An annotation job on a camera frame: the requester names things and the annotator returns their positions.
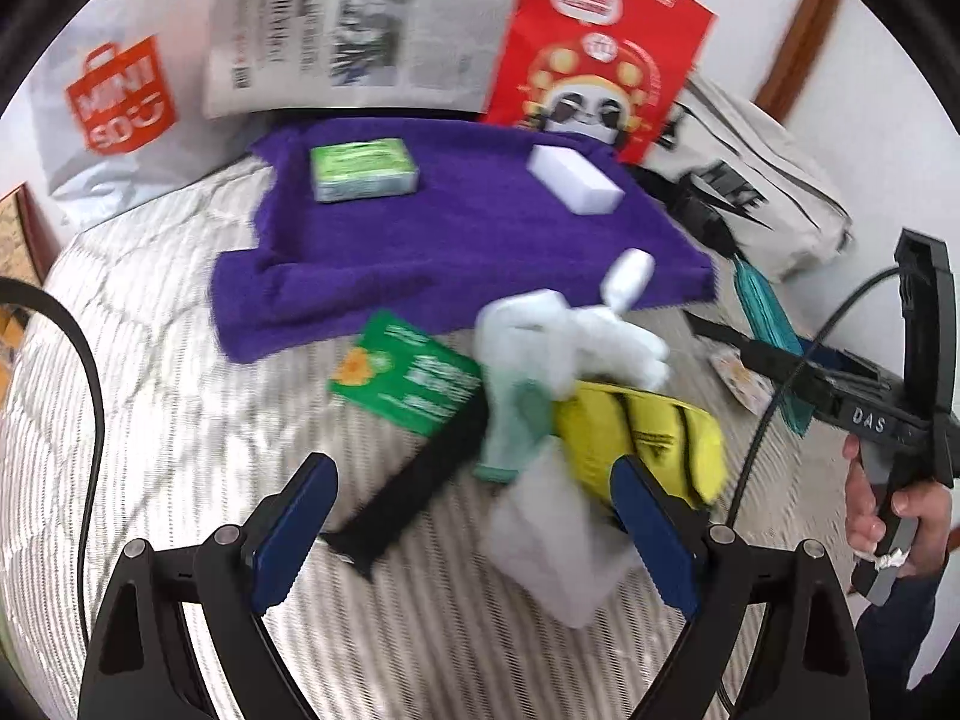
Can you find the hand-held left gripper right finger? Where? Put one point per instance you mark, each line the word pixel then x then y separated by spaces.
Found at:
pixel 652 532

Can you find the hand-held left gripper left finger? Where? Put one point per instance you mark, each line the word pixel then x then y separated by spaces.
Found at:
pixel 292 532

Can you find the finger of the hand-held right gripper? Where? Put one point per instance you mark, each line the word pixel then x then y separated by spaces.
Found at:
pixel 780 367

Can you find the small printed packet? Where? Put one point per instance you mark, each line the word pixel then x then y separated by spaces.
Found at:
pixel 739 379

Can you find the teal ribbed cloth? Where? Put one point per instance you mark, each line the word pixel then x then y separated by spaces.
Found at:
pixel 761 300

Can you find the yellow zip pouch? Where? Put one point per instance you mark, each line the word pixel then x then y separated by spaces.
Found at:
pixel 645 427

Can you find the white glove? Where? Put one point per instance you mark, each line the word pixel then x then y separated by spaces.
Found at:
pixel 600 337

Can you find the person's right forearm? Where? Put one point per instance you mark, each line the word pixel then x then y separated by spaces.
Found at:
pixel 900 637

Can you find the person's right hand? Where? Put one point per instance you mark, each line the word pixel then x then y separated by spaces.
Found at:
pixel 930 525

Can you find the white plastic bag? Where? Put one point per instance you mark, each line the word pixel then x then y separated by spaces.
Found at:
pixel 547 547

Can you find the striped mattress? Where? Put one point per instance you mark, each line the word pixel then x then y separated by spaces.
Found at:
pixel 187 405

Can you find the mint green cloth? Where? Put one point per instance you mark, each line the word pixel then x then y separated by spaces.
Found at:
pixel 514 427

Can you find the flat green packet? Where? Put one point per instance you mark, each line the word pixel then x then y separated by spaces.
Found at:
pixel 405 375

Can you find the white tote bag black print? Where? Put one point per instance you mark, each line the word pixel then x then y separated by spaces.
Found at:
pixel 757 165

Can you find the white sponge block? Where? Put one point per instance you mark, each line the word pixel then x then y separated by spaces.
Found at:
pixel 574 176

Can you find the purple towel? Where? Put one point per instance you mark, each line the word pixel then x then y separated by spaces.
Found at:
pixel 450 255

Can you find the green soap box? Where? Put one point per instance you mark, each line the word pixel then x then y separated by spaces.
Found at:
pixel 364 169

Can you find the red panda print bag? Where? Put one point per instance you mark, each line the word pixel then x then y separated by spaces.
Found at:
pixel 592 37

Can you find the wooden furniture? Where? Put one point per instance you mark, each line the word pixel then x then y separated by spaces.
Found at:
pixel 19 232

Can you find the white bag with orange logo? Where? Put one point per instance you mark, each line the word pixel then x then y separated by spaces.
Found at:
pixel 120 105

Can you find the newspaper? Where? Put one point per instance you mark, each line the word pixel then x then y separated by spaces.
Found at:
pixel 360 22

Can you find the brown wooden door frame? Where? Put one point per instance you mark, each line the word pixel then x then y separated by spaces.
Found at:
pixel 795 37

